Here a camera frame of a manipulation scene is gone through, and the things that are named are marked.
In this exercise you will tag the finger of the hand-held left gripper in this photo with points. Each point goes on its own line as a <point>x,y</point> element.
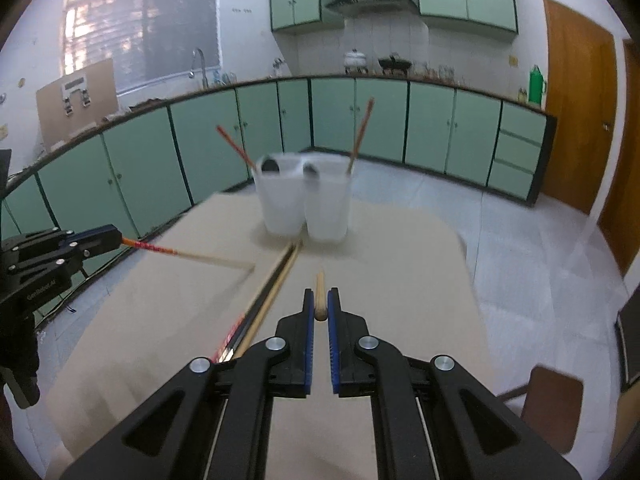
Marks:
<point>95,250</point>
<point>95,234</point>

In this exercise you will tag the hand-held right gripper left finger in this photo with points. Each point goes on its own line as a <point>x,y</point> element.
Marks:
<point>310,345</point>

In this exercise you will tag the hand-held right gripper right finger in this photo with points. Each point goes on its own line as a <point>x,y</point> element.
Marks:
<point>334,345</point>

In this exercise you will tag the wooden chopstick striped end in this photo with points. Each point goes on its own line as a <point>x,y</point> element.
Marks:
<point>267,302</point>
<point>320,295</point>

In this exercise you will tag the black chopstick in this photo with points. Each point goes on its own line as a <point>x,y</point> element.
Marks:
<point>257,302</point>

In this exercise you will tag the red patterned end chopstick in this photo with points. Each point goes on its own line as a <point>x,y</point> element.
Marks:
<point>222,347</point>
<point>235,146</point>
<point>200,257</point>
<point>361,135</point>

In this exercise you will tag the white two-compartment utensil holder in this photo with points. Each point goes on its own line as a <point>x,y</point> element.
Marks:
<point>325,210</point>

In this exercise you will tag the dark kitchen countertop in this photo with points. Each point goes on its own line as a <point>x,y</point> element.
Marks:
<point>150,103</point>

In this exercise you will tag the chrome kitchen faucet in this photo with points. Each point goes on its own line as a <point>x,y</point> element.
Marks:
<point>202,67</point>

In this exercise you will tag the window with blinds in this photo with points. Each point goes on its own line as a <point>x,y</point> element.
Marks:
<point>140,25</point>

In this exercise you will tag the green base cabinet run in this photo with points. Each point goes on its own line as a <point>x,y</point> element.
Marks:
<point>380,120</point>

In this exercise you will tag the white cooking pot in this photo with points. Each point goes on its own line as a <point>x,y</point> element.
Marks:
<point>356,59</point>

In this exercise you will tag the black wok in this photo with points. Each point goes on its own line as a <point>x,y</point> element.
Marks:
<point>395,63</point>

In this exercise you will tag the bowls and jars cluster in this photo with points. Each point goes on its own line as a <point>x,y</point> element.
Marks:
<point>437,74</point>

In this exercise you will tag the dark glass-front cabinet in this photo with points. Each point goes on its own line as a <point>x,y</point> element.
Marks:
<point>631,340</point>

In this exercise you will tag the small glass jar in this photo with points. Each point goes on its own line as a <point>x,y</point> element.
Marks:
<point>522,95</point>

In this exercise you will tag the green thermos flask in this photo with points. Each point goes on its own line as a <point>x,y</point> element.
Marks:
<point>536,87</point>

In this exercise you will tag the plain wooden door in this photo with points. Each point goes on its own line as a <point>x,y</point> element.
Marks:
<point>622,185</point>

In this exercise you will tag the wooden door with knob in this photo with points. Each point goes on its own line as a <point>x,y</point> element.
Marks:
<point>575,110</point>

